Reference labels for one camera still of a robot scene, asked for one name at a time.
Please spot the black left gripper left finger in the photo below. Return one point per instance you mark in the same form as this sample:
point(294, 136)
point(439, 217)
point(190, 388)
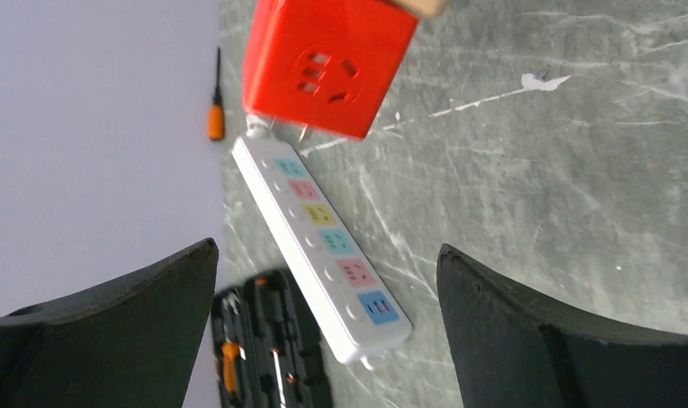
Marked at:
point(128, 342)

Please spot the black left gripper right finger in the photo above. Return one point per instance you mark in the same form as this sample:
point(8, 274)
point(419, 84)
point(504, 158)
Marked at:
point(513, 346)

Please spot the black plastic tool case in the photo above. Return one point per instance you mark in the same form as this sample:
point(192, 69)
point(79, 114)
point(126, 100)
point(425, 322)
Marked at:
point(267, 345)

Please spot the white multicolour power strip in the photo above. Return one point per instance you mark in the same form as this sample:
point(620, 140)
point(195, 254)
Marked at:
point(357, 314)

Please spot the red cube adapter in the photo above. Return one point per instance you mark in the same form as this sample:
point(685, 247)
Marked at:
point(324, 64)

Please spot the beige cube adapter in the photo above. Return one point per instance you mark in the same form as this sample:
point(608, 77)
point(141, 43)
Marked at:
point(423, 8)

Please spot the loose orange screwdriver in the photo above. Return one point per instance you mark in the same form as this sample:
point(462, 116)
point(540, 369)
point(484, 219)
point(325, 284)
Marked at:
point(216, 116)

